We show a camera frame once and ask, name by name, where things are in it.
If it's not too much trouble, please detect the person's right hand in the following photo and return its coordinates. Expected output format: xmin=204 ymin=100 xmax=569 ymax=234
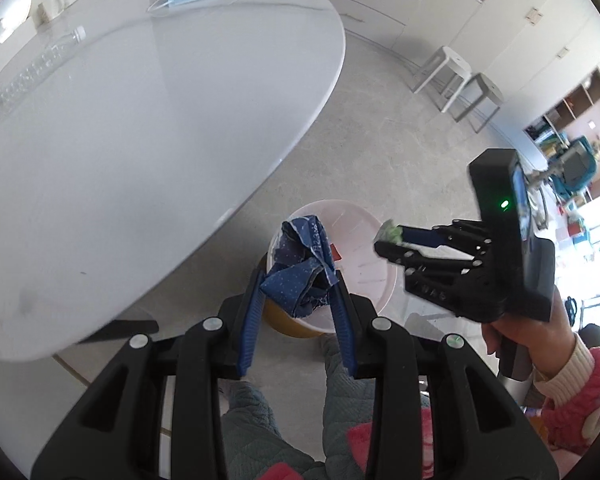
xmin=481 ymin=285 xmax=583 ymax=386

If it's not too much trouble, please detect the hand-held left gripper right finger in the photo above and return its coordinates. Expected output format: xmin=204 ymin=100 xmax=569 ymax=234
xmin=327 ymin=279 xmax=560 ymax=480

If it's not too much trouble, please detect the small white box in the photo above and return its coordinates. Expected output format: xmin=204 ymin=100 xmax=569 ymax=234
xmin=39 ymin=0 xmax=66 ymax=23

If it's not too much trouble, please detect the green white wrapper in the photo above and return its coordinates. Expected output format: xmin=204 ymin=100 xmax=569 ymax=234
xmin=377 ymin=220 xmax=406 ymax=247

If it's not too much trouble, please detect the open storage shelf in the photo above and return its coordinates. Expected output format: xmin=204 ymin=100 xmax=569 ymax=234
xmin=522 ymin=67 xmax=600 ymax=201

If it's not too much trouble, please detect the white plastic stool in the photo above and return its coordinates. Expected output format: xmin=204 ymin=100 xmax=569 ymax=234
xmin=412 ymin=46 xmax=473 ymax=113

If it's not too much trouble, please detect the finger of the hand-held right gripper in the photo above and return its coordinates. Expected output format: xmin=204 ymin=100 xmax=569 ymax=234
xmin=374 ymin=241 xmax=481 ymax=273
xmin=400 ymin=219 xmax=493 ymax=254

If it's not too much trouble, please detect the white oval table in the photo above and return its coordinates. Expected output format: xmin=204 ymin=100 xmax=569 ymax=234
xmin=0 ymin=0 xmax=347 ymax=361

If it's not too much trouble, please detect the grey plastic stool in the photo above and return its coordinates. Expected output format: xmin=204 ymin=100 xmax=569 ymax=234
xmin=452 ymin=72 xmax=503 ymax=133

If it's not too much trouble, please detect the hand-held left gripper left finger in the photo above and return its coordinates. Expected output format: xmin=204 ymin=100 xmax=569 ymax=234
xmin=30 ymin=267 xmax=268 ymax=480

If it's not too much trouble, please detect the person's right forearm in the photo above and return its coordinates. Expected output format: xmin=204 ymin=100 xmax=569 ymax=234
xmin=532 ymin=345 xmax=600 ymax=456

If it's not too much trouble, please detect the teal grey floor appliance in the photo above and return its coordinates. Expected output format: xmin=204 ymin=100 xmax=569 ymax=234
xmin=547 ymin=135 xmax=600 ymax=196

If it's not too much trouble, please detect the white tall cupboard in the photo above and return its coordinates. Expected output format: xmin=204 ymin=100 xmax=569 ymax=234
xmin=395 ymin=0 xmax=600 ymax=161

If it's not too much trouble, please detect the white plastic bin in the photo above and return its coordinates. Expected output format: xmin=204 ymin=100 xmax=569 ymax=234
xmin=266 ymin=200 xmax=406 ymax=336

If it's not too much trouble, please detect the clear plastic bottle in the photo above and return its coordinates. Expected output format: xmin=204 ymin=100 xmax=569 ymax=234
xmin=0 ymin=26 xmax=87 ymax=113

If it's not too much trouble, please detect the blue dotted cloth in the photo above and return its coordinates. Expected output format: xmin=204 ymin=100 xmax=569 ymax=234
xmin=260 ymin=215 xmax=340 ymax=318

